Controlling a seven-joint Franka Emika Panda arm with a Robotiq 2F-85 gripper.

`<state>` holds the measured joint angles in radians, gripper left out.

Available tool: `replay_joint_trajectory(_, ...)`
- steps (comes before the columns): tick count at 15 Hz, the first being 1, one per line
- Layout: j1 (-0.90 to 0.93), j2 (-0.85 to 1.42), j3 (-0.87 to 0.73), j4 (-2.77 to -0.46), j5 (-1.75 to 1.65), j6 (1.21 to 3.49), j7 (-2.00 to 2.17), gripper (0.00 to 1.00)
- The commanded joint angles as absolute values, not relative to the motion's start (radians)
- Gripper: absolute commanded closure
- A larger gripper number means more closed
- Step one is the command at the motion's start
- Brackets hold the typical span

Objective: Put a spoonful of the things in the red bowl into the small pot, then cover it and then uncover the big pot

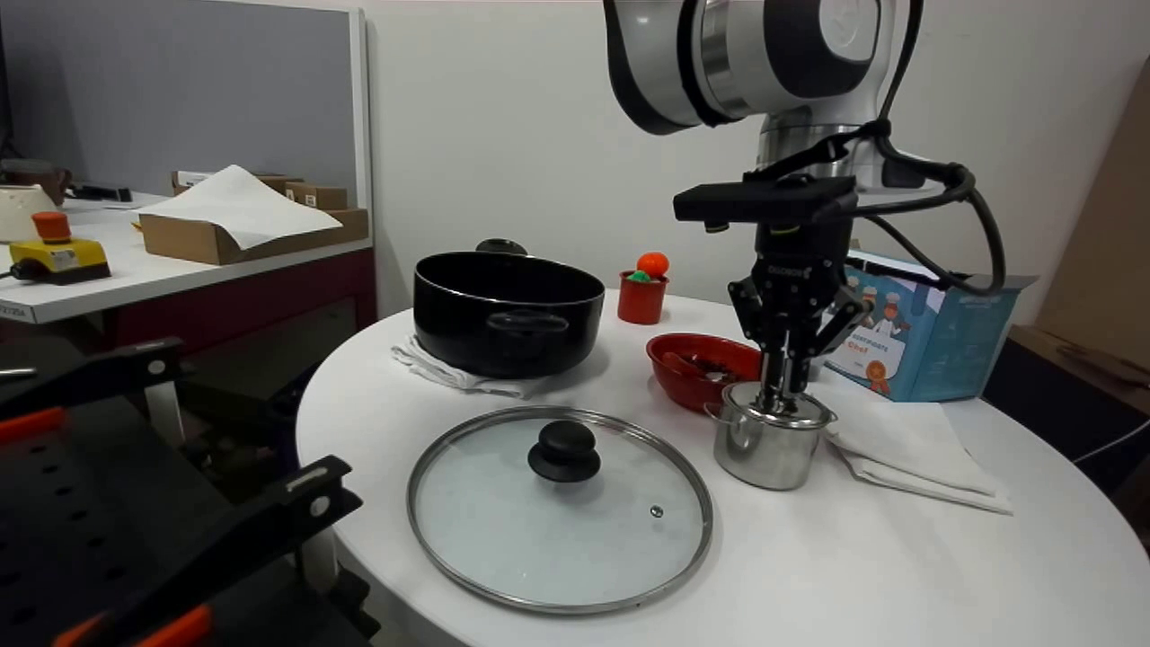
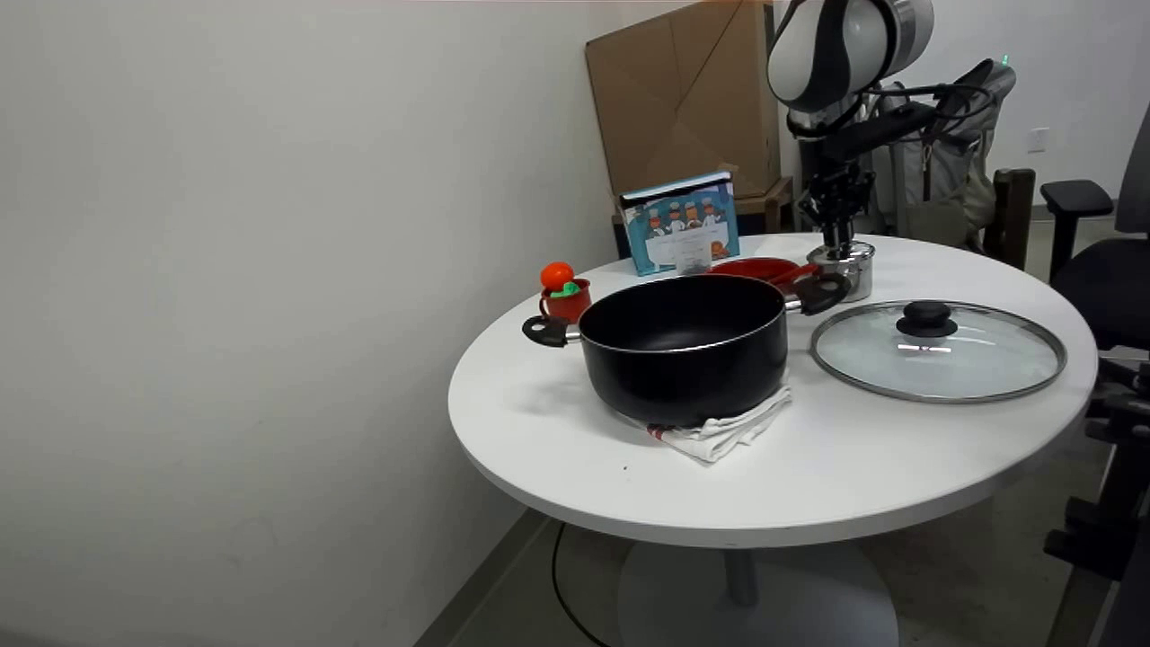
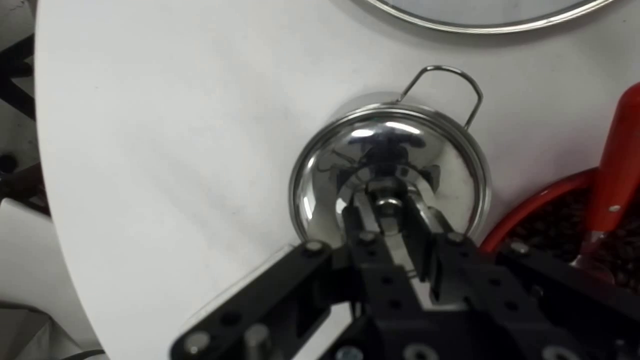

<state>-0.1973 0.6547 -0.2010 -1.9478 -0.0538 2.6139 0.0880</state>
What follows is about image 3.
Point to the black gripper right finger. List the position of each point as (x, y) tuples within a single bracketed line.
[(493, 287)]

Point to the red plastic spoon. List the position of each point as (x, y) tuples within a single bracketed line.
[(616, 181)]

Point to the black-knobbed glass pot lid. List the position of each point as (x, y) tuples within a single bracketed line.
[(487, 12)]

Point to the dark beans in bowl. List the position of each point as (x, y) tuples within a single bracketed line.
[(561, 227)]

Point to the small steel pot lid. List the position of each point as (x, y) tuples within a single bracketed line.
[(386, 152)]

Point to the red plastic bowl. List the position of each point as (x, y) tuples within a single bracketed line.
[(532, 202)]

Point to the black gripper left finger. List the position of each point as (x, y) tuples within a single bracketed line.
[(312, 292)]

